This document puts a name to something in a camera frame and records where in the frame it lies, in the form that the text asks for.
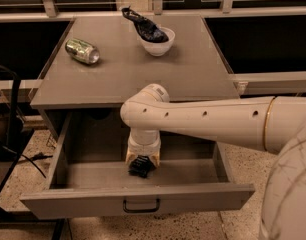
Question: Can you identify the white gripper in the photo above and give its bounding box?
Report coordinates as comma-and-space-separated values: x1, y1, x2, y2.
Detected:
125, 128, 161, 167

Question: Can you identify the dark blue rxbar wrapper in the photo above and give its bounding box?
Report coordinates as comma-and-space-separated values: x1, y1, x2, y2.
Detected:
128, 155, 155, 178

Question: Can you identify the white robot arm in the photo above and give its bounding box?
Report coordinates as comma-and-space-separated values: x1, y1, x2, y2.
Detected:
120, 84, 306, 240

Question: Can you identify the open grey top drawer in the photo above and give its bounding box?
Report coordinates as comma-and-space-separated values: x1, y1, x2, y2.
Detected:
21, 110, 255, 219

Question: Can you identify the grey drawer cabinet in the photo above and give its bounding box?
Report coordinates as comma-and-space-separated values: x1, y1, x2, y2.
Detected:
31, 15, 238, 135

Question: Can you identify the white bowl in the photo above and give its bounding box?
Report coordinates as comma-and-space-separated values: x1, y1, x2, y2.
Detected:
140, 27, 175, 57

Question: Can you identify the dark chip bag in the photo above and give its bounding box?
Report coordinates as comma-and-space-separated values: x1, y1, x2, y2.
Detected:
121, 7, 169, 43

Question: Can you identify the green soda can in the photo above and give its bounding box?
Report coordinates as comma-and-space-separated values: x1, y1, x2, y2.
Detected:
65, 38, 100, 65

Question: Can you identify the metal window railing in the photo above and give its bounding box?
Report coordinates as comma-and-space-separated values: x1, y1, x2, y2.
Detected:
0, 0, 306, 24

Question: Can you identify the black drawer handle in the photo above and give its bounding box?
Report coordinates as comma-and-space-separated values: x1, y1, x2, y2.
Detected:
123, 199, 160, 214

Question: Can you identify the black floor cable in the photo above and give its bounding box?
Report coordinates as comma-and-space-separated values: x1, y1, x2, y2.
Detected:
2, 145, 54, 179

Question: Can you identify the black chair frame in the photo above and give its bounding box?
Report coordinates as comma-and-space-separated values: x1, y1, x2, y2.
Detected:
0, 65, 34, 192

